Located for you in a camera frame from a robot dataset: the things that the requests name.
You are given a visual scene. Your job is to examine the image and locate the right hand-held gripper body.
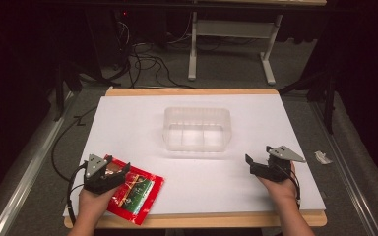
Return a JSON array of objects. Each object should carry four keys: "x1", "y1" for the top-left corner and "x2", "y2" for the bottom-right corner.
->
[{"x1": 249, "y1": 145, "x2": 307, "y2": 183}]

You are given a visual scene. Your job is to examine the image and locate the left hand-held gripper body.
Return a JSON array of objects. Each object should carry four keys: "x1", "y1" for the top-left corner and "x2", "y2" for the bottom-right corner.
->
[{"x1": 83, "y1": 153, "x2": 127, "y2": 195}]

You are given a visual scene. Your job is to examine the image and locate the red snack packet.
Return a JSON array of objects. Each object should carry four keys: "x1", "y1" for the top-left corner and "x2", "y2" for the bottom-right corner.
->
[{"x1": 105, "y1": 154, "x2": 165, "y2": 226}]

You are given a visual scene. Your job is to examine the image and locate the clear plastic container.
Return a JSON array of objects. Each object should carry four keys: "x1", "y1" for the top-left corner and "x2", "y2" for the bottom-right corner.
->
[{"x1": 162, "y1": 105, "x2": 233, "y2": 153}]

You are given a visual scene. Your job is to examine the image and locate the person's right hand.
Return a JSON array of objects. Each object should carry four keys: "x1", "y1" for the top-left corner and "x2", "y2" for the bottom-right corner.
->
[{"x1": 256, "y1": 162, "x2": 299, "y2": 207}]

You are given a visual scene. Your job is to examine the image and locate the person's left hand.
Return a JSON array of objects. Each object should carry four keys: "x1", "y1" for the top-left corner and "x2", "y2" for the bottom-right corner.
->
[{"x1": 78, "y1": 183, "x2": 120, "y2": 220}]

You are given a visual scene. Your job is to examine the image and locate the crumpled white paper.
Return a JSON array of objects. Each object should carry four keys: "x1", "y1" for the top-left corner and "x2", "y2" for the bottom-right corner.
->
[{"x1": 314, "y1": 149, "x2": 334, "y2": 165}]

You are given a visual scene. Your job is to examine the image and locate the white board cover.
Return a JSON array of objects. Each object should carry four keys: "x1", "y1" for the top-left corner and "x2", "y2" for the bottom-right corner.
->
[{"x1": 62, "y1": 94, "x2": 327, "y2": 218}]

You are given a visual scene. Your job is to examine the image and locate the black stand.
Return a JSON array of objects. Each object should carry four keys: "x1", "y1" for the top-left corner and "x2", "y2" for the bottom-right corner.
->
[
  {"x1": 278, "y1": 62, "x2": 339, "y2": 136},
  {"x1": 52, "y1": 55, "x2": 119, "y2": 123}
]

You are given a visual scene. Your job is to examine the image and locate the wooden table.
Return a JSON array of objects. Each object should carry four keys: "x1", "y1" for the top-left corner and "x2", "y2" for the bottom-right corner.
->
[{"x1": 63, "y1": 87, "x2": 329, "y2": 230}]

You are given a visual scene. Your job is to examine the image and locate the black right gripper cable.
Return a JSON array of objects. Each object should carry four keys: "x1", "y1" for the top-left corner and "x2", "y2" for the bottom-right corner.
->
[{"x1": 284, "y1": 166, "x2": 302, "y2": 208}]

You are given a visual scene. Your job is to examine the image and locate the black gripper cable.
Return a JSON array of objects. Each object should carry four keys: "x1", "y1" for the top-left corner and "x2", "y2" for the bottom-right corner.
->
[
  {"x1": 65, "y1": 162, "x2": 89, "y2": 226},
  {"x1": 284, "y1": 166, "x2": 302, "y2": 208}
]

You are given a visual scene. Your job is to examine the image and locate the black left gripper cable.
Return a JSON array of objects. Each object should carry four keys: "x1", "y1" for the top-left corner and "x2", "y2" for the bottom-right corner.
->
[{"x1": 65, "y1": 162, "x2": 89, "y2": 226}]

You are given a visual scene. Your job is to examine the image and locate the black floor cable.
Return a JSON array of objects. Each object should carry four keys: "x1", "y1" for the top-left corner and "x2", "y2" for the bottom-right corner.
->
[{"x1": 50, "y1": 106, "x2": 98, "y2": 183}]

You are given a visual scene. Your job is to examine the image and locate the metal floor rail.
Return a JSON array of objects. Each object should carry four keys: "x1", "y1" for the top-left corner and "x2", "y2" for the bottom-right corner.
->
[
  {"x1": 310, "y1": 100, "x2": 378, "y2": 236},
  {"x1": 0, "y1": 91, "x2": 76, "y2": 236}
]

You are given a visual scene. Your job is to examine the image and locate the tangle of black cables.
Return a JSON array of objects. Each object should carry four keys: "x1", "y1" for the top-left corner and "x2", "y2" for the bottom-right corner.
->
[{"x1": 110, "y1": 13, "x2": 198, "y2": 90}]

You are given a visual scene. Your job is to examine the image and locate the white metal desk frame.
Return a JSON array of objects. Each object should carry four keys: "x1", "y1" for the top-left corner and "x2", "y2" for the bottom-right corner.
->
[{"x1": 187, "y1": 11, "x2": 284, "y2": 87}]

